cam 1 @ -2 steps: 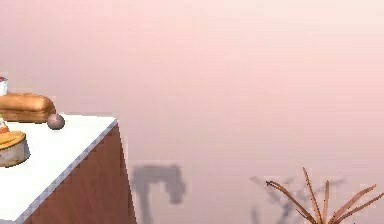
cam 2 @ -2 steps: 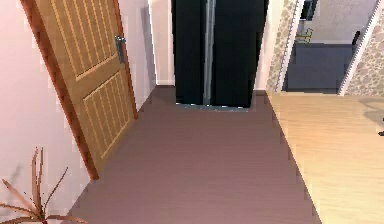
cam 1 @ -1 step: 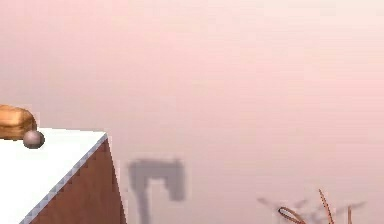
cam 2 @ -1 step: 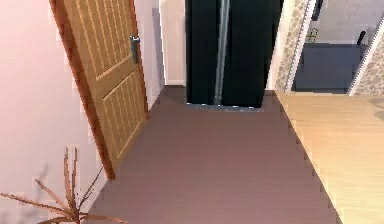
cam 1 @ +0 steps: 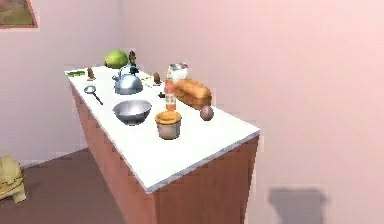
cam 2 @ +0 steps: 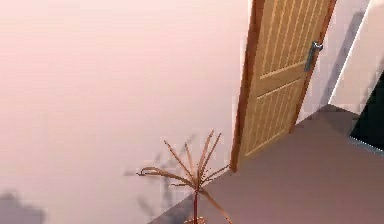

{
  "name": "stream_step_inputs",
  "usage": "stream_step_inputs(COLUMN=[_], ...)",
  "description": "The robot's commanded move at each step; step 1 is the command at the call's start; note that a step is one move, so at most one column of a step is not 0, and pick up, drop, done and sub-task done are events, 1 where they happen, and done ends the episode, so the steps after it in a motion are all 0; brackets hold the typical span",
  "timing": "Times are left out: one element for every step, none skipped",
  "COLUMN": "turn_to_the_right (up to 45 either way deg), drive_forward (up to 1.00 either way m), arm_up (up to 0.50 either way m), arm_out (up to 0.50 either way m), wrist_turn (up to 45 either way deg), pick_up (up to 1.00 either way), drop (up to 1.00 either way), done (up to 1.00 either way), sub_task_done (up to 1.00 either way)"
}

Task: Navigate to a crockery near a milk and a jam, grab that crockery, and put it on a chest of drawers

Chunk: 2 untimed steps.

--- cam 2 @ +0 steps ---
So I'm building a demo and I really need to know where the dry brown house plant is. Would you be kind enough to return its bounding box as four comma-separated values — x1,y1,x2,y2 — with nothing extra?
135,129,234,224

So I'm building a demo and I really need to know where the brown wooden room door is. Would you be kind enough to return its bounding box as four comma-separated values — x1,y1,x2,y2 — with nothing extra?
229,0,338,174

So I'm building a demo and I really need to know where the black cabinet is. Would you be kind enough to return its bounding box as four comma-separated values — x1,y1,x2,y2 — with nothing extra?
349,69,384,155

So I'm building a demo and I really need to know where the grey door handle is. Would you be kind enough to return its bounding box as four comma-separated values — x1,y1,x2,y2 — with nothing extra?
304,40,324,73

